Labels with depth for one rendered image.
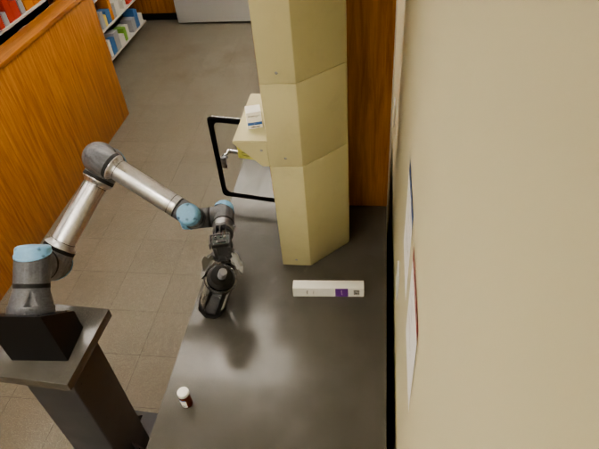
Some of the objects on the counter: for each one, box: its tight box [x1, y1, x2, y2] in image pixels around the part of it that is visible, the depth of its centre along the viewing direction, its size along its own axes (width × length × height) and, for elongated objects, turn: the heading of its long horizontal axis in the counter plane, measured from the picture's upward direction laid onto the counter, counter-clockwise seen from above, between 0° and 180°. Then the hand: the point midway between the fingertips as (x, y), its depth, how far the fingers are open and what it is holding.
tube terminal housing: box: [259, 61, 349, 265], centre depth 194 cm, size 25×32×77 cm
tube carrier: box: [200, 264, 237, 314], centre depth 184 cm, size 11×11×21 cm
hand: (222, 277), depth 176 cm, fingers open, 12 cm apart
